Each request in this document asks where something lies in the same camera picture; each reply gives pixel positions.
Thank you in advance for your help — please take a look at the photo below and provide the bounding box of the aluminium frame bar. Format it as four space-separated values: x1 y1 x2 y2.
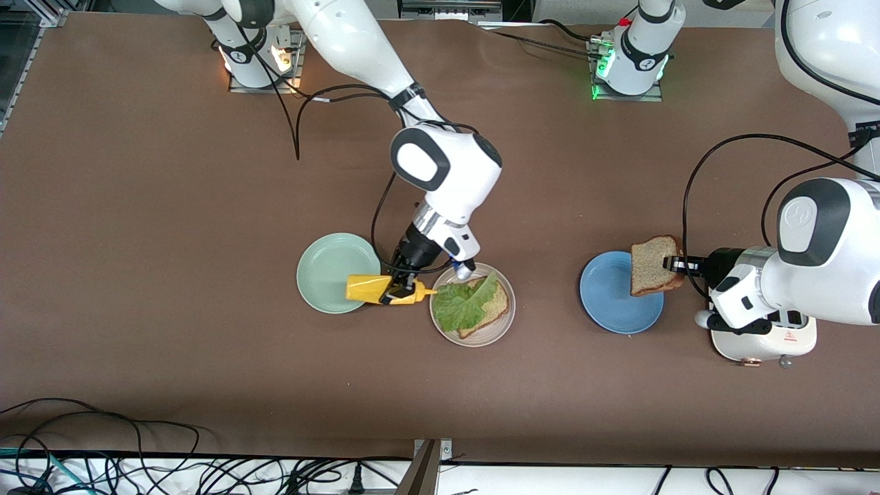
398 0 505 22

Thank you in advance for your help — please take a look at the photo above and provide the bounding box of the yellow mustard squeeze bottle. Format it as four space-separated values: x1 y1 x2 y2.
344 274 439 307

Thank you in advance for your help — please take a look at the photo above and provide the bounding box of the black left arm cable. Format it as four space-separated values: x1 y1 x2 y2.
681 0 880 300

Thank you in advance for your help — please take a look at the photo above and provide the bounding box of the mint green plate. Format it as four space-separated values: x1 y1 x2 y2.
296 232 382 316

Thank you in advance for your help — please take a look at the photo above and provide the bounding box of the green lettuce leaf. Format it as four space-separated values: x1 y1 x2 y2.
431 271 500 333

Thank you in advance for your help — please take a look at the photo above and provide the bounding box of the blue plate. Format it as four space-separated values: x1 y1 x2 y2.
579 250 666 336

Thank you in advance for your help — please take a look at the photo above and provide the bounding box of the aluminium frame rail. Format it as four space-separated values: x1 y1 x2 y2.
0 0 90 135

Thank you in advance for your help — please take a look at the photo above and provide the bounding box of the black cable to arm base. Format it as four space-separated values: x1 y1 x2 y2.
480 19 600 57

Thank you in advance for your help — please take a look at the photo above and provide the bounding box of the white two-slot toaster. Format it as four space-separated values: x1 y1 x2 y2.
710 309 819 370

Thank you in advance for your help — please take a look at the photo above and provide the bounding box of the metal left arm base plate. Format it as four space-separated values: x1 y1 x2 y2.
590 38 665 103

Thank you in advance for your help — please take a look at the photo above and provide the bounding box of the teal cable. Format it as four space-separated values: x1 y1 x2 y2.
0 447 78 494

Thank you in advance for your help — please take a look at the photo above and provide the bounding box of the aluminium profile post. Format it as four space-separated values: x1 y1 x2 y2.
395 439 453 495

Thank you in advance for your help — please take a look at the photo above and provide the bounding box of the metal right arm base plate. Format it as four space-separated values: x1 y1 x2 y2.
228 29 304 94

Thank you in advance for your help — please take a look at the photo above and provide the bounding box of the brown bread slice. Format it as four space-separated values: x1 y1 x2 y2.
456 277 511 339
630 234 687 298

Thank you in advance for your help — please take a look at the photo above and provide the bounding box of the long thin black cable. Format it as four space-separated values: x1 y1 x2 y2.
0 397 201 460

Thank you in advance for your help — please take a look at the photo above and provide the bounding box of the beige plate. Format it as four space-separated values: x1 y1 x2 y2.
429 261 517 348

